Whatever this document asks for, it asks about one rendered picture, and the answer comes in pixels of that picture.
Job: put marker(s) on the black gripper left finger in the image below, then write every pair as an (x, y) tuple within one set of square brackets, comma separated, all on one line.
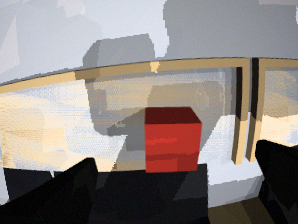
[(65, 199)]

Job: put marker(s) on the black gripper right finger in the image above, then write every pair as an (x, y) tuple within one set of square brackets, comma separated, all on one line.
[(279, 165)]

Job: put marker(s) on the red cube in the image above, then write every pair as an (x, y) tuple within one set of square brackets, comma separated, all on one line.
[(173, 139)]

